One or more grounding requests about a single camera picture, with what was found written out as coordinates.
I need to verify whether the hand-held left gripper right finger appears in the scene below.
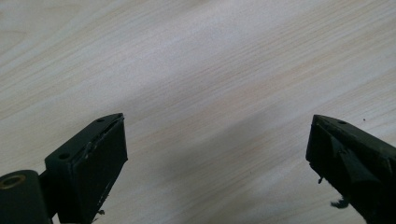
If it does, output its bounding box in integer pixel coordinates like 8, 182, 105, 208
305, 114, 396, 224

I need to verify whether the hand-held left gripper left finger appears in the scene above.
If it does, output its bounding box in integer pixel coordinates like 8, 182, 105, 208
38, 112, 129, 224

